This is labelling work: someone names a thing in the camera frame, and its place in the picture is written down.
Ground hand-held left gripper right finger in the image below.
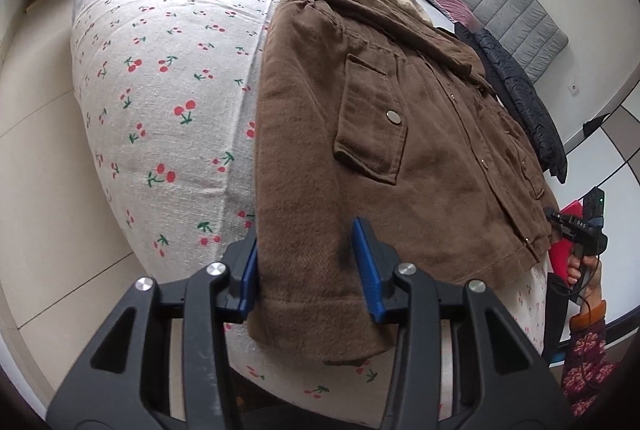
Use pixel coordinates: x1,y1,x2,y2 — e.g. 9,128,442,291
351,217,574,430

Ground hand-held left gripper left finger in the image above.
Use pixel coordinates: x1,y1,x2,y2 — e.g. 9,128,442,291
46,236,259,430

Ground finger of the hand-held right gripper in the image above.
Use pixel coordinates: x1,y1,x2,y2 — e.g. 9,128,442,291
545,207,565,241

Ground brown jacket with fleece collar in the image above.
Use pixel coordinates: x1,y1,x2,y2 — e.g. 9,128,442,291
247,0,561,367

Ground person's right hand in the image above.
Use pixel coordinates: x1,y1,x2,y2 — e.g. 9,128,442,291
566,254,602,307

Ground black quilted jacket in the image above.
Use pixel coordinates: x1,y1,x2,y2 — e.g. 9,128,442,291
454,21,568,183

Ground bed with cherry print sheet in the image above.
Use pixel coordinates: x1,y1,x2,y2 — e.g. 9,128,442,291
70,0,548,428

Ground black cable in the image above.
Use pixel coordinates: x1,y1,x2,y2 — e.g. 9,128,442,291
547,255,601,326

